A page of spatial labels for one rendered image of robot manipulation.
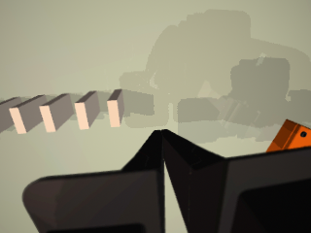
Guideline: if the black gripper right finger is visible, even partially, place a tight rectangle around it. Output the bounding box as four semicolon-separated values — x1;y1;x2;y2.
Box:
160;129;311;233

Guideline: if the beige domino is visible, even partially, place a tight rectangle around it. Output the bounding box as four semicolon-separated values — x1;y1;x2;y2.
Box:
75;90;101;129
107;89;124;127
39;93;74;132
9;95;48;134
0;97;21;133

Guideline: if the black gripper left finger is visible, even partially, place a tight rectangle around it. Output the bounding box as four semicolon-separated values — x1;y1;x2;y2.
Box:
21;130;166;233

